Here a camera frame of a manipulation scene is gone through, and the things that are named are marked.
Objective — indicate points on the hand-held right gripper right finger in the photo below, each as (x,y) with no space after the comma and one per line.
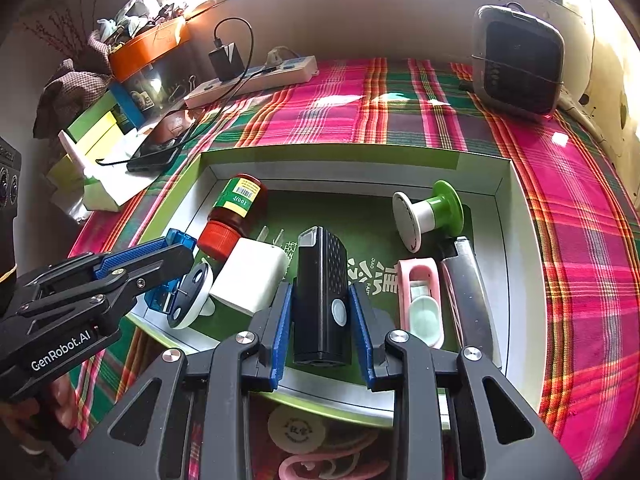
(362,340)

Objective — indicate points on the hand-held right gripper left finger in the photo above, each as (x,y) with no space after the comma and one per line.
(281,335)

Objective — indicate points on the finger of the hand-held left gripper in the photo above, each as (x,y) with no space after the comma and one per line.
(135,255)
(100,305)

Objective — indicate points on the blue transparent plastic case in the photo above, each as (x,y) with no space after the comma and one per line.
(162,295)

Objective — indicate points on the black flashlight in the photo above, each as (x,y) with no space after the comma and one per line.
(320,285)

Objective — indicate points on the white plug charger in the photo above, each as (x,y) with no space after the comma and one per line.
(247,277)

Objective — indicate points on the pink clip case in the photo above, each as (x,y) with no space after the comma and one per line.
(422,300)

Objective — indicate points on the silver black lighter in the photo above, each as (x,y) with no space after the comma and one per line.
(467,290)

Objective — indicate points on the green cardboard box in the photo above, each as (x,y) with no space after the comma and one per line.
(350,210)

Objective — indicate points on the person's left hand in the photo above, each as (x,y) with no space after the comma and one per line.
(62,405)

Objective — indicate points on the green tissue pack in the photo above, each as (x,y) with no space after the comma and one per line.
(105,190)

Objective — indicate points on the white round disc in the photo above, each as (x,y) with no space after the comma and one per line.
(295,430)

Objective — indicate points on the black smartphone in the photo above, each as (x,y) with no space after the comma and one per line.
(152,160)

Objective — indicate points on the brown bottle with red cap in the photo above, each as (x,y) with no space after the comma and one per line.
(232,215)

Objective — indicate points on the white plastic stand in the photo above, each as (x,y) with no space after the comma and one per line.
(74,152)

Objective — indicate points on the pink plastic hook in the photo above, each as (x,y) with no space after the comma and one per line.
(300,467)

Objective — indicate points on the green and yellow carton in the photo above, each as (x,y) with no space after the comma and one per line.
(100,125)

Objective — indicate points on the green and white spool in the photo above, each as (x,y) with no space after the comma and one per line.
(425,215)

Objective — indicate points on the blue small box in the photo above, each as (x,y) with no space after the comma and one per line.
(127,105)

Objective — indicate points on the checked cloth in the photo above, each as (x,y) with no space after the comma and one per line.
(70,92)

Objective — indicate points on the orange storage box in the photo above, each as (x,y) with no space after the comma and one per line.
(150,52)

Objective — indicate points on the white power strip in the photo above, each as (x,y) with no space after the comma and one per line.
(250,80)

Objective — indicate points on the black plug adapter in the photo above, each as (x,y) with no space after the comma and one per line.
(226,62)

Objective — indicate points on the plaid blanket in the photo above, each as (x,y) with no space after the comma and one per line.
(565,240)

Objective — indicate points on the clutter of small plastic bits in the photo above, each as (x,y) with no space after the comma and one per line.
(135,20)

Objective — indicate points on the dried twig bunch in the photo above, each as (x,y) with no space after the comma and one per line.
(60,25)

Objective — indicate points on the small dark space heater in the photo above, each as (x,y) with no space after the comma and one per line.
(520,57)

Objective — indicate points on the heart print curtain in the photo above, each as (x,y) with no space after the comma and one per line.
(607,75)

